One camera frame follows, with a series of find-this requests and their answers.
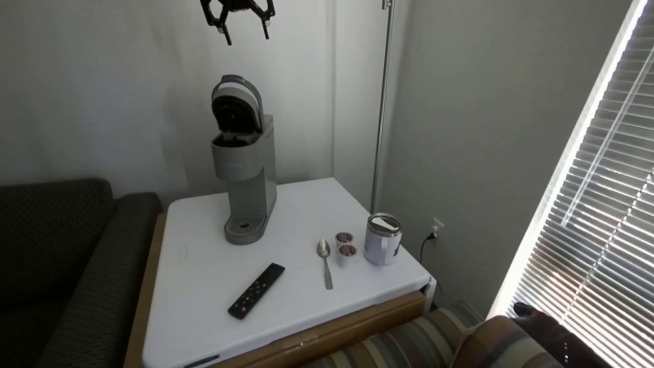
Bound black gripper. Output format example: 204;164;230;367
198;0;278;48

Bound grey coffee maker lid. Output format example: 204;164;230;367
209;71;267;140

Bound grey pod coffee maker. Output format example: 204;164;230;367
210;113;280;247

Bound thin metal pole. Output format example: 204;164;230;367
369;0;396;215

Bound metal spoon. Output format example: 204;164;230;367
316;238;338;293

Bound white plastic table board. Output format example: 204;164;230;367
141;176;434;368

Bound black remote control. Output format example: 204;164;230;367
228;262;289;321

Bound dark grey sofa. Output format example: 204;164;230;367
0;178;166;368

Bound wooden side table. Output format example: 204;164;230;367
122;211;439;368

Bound striped sofa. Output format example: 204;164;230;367
298;304;493;368

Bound white window blinds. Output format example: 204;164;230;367
504;0;654;368

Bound striped sofa cushion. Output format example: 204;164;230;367
447;312;555;368

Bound white wall outlet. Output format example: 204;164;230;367
427;217;447;242

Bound black plugged power cord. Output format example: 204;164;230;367
418;230;439;266

